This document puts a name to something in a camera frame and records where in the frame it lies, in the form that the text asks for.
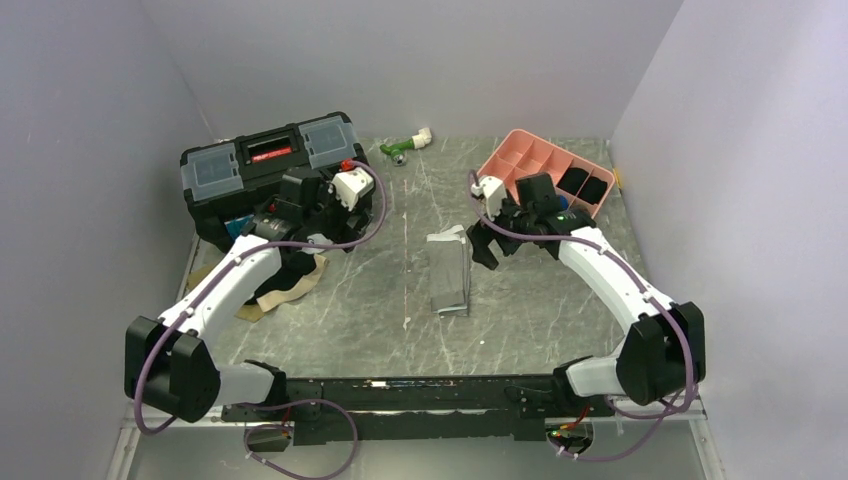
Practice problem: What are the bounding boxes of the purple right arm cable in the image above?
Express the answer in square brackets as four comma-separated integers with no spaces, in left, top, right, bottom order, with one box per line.
[467,169,701,464]

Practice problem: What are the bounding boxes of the black rolled underwear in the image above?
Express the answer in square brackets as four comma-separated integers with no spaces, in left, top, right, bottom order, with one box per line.
[577,177,609,205]
[557,167,590,196]

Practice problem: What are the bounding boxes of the grey boxer briefs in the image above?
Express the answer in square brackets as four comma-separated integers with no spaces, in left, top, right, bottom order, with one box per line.
[425,225,471,316]

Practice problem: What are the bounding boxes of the black rolled underwear left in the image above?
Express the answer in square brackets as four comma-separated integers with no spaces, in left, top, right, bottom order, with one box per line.
[557,167,590,196]

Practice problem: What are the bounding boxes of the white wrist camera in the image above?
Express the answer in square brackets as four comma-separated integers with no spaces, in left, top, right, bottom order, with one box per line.
[470,175,508,220]
[331,159,375,211]

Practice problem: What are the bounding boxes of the black rolled underwear right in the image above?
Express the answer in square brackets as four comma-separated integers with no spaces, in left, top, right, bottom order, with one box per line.
[577,177,609,205]

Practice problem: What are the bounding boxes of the black toolbox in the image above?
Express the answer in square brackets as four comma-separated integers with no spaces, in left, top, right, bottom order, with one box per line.
[179,111,369,252]

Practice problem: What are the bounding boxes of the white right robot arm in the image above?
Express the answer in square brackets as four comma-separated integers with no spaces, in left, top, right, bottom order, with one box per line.
[467,172,706,415]

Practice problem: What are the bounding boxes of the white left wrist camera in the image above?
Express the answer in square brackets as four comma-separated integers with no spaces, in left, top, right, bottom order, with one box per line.
[331,159,375,211]

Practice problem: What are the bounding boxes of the green white pipe fitting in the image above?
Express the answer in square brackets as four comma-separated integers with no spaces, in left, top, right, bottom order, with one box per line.
[379,127,433,166]

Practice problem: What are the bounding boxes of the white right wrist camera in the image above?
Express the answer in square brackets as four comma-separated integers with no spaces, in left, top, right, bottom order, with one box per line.
[470,175,508,220]

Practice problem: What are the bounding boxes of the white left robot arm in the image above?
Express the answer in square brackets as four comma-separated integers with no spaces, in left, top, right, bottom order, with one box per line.
[124,161,387,435]

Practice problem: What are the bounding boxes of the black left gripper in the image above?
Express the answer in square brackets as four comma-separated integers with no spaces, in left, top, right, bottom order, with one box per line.
[303,172,373,253]

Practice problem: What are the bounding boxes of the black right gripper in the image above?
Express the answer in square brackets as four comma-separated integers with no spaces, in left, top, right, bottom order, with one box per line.
[466,190,535,271]

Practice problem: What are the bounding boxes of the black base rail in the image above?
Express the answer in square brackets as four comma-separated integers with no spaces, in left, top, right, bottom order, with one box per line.
[221,374,613,446]

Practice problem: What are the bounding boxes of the pink divided organizer tray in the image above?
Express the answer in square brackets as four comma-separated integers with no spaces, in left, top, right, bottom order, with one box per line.
[477,129,617,217]

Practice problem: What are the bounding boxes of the aluminium frame rail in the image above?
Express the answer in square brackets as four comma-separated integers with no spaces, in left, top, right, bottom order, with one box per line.
[105,238,730,480]

